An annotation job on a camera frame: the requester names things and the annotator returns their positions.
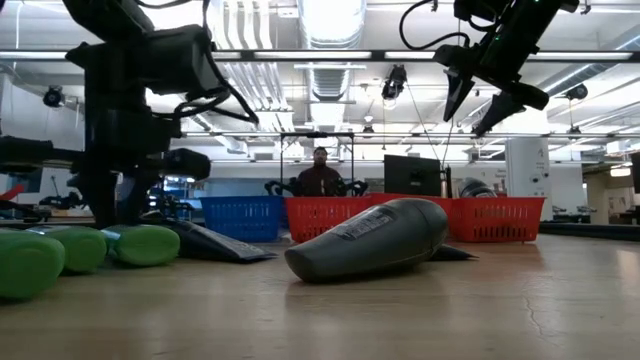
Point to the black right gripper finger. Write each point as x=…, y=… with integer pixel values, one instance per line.
x=497, y=112
x=456, y=92

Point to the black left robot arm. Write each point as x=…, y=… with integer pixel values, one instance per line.
x=117, y=125

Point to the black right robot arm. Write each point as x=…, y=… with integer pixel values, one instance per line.
x=545, y=4

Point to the black background robot arm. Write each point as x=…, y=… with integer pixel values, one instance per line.
x=280, y=187
x=356, y=188

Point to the white column with signs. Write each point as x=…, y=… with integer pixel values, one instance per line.
x=527, y=175

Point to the black computer monitor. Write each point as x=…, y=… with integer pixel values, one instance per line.
x=412, y=175

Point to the red plastic basket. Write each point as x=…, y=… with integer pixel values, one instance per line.
x=320, y=217
x=495, y=217
x=385, y=197

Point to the black flat toiletry tube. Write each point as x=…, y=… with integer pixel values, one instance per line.
x=450, y=253

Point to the standing person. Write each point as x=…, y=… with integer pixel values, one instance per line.
x=319, y=177

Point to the grey handheld vacuum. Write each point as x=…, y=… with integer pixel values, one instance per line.
x=370, y=240

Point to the blue plastic basket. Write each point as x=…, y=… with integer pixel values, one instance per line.
x=242, y=217

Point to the black printed toiletry tube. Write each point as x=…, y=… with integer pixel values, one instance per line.
x=215, y=245

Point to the green toiletry bottle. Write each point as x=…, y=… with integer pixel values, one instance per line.
x=142, y=245
x=25, y=265
x=80, y=247

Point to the black hanging camera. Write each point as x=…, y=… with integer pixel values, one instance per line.
x=395, y=82

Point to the black overhead frame bar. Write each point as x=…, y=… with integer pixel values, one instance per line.
x=320, y=55

